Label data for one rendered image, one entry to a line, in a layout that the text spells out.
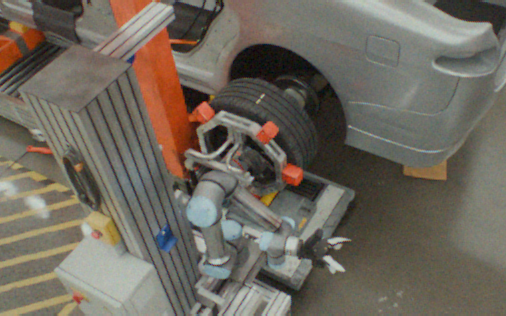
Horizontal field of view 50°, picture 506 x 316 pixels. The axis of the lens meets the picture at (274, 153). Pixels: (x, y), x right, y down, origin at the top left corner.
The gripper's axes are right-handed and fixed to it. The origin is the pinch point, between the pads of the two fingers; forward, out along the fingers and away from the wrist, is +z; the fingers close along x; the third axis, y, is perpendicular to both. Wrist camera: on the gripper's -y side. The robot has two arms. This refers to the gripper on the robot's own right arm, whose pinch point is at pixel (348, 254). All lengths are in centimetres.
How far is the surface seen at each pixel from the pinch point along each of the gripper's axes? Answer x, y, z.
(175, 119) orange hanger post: -82, 14, -111
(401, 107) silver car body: -95, -6, 10
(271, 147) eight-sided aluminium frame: -71, 14, -52
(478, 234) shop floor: -126, 107, 71
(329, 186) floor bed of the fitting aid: -137, 98, -31
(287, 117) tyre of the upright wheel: -83, 2, -46
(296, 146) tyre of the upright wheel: -76, 15, -40
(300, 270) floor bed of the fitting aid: -69, 107, -35
